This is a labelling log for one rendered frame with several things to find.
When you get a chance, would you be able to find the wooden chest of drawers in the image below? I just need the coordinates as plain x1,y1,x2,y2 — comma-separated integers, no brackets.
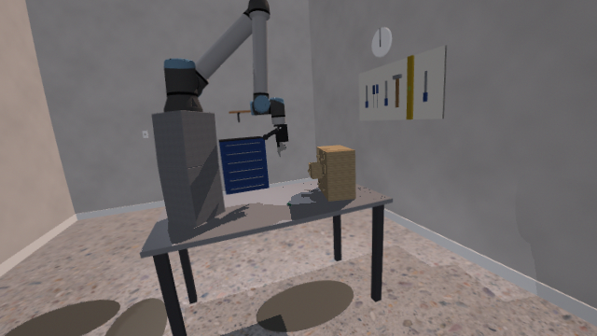
316,145,355,202

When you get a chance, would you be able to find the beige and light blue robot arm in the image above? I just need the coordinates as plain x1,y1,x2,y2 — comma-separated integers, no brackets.
164,0,285,125

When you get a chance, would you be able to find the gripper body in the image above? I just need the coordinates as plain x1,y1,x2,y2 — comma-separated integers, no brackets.
274,124,288,142

